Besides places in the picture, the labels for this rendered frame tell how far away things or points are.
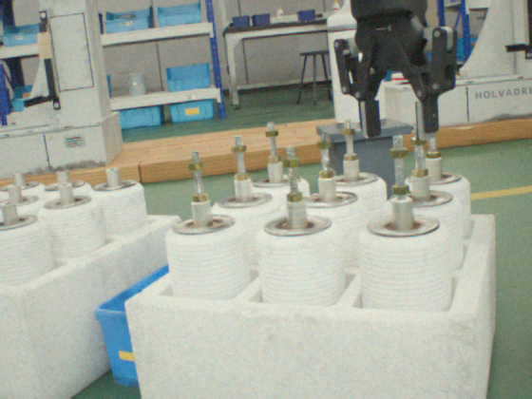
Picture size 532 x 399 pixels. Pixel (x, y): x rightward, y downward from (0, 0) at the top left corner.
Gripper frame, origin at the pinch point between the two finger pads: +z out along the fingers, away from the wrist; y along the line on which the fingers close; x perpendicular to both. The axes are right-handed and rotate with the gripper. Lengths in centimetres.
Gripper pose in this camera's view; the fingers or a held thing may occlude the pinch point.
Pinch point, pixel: (397, 124)
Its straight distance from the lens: 63.9
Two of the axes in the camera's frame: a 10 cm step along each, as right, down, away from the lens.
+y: -6.3, -1.0, 7.7
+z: 1.1, 9.7, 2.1
